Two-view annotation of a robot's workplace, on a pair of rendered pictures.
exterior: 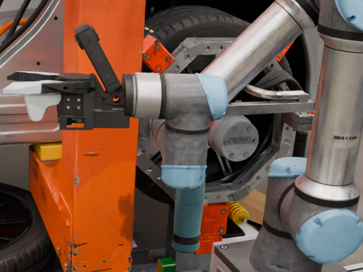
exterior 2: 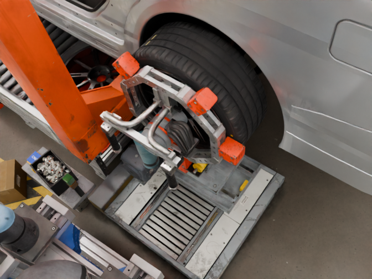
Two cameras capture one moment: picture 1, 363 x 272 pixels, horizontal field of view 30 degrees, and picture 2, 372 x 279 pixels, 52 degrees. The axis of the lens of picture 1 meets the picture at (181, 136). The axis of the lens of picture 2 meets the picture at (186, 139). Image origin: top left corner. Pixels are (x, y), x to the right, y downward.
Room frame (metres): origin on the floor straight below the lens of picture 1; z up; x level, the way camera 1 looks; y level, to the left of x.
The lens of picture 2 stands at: (1.74, -1.06, 2.29)
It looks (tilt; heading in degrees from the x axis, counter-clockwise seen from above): 58 degrees down; 69
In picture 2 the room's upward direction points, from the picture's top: 11 degrees counter-clockwise
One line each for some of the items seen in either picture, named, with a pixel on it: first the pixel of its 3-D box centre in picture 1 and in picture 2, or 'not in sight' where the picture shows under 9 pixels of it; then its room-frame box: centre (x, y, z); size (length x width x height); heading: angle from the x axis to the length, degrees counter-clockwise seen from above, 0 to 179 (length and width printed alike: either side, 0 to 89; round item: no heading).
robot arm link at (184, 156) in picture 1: (182, 150); not in sight; (1.09, 0.00, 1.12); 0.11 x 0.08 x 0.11; 12
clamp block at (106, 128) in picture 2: not in sight; (112, 124); (1.80, -0.03, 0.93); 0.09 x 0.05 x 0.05; 23
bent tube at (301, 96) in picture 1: (268, 77); (168, 126); (1.98, -0.25, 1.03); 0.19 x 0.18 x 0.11; 23
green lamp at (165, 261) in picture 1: (166, 268); (68, 179); (1.49, 0.01, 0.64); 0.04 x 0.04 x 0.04; 23
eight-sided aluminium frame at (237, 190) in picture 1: (215, 122); (172, 119); (2.05, -0.11, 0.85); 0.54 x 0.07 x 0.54; 113
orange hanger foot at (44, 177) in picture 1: (68, 168); (120, 86); (1.95, 0.34, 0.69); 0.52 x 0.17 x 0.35; 23
